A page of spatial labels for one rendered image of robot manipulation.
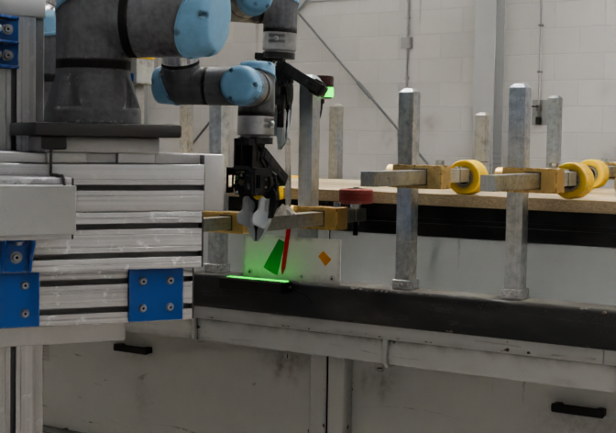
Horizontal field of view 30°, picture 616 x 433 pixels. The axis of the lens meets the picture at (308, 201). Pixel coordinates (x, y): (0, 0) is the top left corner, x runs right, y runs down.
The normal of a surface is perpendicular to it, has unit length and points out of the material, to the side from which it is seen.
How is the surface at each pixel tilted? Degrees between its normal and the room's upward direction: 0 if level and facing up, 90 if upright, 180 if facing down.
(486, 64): 90
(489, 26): 90
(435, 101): 90
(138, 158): 90
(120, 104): 72
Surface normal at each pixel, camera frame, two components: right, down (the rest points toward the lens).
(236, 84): -0.18, 0.04
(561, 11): -0.59, 0.04
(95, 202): 0.40, 0.05
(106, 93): 0.43, -0.25
